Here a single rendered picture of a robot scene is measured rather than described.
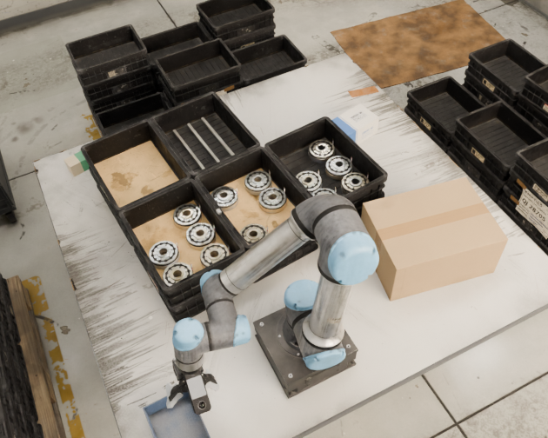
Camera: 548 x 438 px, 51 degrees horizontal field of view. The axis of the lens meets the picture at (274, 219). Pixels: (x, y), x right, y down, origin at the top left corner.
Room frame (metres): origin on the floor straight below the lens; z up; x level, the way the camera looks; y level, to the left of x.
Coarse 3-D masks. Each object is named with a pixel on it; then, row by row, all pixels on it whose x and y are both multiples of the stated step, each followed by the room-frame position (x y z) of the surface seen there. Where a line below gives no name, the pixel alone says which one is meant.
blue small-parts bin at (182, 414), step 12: (144, 408) 0.69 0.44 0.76; (156, 408) 0.70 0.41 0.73; (168, 408) 0.71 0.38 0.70; (180, 408) 0.70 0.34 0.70; (192, 408) 0.70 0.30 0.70; (156, 420) 0.67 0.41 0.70; (168, 420) 0.67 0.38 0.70; (180, 420) 0.67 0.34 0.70; (192, 420) 0.66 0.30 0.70; (156, 432) 0.64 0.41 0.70; (168, 432) 0.63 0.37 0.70; (180, 432) 0.63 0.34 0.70; (192, 432) 0.63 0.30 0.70; (204, 432) 0.62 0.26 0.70
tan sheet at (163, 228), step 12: (168, 216) 1.39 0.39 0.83; (204, 216) 1.37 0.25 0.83; (144, 228) 1.34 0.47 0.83; (156, 228) 1.34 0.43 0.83; (168, 228) 1.33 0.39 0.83; (144, 240) 1.29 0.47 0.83; (156, 240) 1.28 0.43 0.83; (168, 240) 1.28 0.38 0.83; (180, 240) 1.27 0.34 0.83; (216, 240) 1.26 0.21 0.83; (180, 252) 1.22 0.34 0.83; (192, 252) 1.21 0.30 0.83; (192, 264) 1.16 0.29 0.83
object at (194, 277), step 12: (192, 180) 1.47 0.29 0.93; (168, 192) 1.42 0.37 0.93; (120, 216) 1.32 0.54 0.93; (228, 228) 1.23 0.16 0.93; (144, 252) 1.16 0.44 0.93; (240, 252) 1.13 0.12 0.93; (216, 264) 1.08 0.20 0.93; (156, 276) 1.06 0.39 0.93; (192, 276) 1.04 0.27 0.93; (168, 288) 1.01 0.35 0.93; (180, 288) 1.02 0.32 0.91
